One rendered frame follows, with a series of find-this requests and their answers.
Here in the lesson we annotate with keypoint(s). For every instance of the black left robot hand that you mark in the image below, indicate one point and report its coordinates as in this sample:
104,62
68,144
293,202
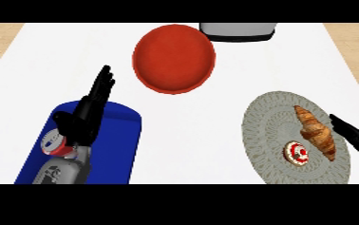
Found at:
89,108

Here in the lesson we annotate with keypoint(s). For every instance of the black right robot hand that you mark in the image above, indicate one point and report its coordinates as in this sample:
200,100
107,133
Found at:
344,129

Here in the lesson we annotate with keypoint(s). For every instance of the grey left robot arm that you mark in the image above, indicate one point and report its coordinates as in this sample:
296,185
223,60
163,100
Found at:
62,168

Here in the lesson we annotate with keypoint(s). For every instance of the white and red cupcake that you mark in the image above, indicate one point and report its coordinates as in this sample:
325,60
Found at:
296,153

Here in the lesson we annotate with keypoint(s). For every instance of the round grey placemat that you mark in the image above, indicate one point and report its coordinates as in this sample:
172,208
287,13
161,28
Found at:
271,134

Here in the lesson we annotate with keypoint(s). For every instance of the red bowl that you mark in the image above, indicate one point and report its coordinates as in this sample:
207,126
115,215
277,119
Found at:
173,59

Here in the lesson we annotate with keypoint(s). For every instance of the brown croissant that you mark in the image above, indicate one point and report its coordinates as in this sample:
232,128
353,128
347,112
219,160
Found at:
318,132

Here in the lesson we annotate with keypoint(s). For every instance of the blue tray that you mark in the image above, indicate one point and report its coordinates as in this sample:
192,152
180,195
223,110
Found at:
114,140

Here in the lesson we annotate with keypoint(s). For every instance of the red-rimmed can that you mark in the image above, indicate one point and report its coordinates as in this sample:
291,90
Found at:
52,143

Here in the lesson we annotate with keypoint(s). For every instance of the grey and black appliance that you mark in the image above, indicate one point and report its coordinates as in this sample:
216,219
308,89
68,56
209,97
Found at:
237,31

